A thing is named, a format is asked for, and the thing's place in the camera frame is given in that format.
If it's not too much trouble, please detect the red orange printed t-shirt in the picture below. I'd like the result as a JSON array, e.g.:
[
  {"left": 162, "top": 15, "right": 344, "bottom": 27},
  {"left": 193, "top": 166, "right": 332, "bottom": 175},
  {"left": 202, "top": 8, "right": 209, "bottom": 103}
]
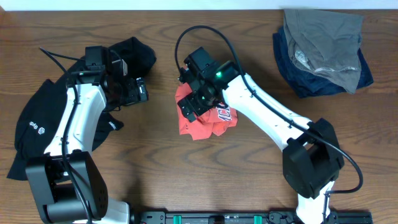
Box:
[{"left": 174, "top": 67, "right": 239, "bottom": 141}]

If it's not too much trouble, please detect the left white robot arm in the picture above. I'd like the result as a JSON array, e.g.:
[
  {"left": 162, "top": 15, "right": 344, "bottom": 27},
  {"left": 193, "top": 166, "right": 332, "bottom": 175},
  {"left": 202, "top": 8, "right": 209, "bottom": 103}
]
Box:
[{"left": 25, "top": 59, "right": 131, "bottom": 223}]

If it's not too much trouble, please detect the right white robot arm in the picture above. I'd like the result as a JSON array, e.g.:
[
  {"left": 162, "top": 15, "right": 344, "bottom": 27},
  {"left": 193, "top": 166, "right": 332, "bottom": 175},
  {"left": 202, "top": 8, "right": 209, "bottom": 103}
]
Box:
[{"left": 178, "top": 59, "right": 345, "bottom": 223}]

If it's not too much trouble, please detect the black garment with white logo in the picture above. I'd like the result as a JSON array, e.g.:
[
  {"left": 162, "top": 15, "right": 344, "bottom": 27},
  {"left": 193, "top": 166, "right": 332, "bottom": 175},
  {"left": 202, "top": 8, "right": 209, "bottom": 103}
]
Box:
[{"left": 7, "top": 37, "right": 156, "bottom": 181}]

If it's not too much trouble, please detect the navy blue folded garment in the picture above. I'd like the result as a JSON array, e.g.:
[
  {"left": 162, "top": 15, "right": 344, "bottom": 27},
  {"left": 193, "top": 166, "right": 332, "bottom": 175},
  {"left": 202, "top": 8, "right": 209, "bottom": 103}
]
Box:
[{"left": 272, "top": 27, "right": 373, "bottom": 98}]

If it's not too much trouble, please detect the grey folded t-shirt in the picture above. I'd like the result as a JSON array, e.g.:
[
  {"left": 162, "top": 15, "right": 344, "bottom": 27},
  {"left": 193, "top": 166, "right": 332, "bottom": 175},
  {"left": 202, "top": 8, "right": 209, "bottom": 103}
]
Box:
[{"left": 284, "top": 9, "right": 364, "bottom": 94}]

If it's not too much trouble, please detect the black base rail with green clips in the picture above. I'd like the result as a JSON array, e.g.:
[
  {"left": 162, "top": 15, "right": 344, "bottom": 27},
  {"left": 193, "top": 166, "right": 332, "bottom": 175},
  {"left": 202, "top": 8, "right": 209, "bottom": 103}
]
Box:
[{"left": 131, "top": 211, "right": 373, "bottom": 224}]

